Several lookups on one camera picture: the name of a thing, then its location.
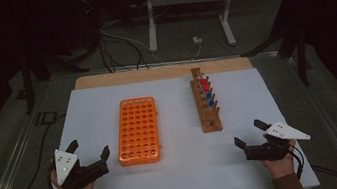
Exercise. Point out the dark tripod stand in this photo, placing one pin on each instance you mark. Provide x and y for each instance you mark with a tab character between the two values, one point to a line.
303	64
28	91

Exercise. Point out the red capped test tube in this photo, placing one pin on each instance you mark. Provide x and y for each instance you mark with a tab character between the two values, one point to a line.
206	87
203	81

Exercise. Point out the blue capped test tube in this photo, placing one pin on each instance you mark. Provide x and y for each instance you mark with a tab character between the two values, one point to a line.
211	103
208	95

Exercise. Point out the person's right hand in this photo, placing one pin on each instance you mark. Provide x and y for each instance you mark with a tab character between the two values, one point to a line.
281	167

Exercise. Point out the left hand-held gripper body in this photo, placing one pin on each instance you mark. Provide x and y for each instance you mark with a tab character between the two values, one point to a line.
65	163

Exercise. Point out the white table cover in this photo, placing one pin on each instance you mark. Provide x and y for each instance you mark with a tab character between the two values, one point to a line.
188	172

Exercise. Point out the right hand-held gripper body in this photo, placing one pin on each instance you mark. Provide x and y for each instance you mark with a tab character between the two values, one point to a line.
267	152

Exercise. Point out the orange plastic test tube rack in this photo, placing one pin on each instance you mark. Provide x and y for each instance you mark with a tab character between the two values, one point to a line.
137	131

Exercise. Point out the white plug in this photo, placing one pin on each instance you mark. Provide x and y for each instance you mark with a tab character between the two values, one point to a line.
197	39

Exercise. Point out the wooden test tube rack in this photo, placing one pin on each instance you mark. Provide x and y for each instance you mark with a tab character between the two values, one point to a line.
211	125

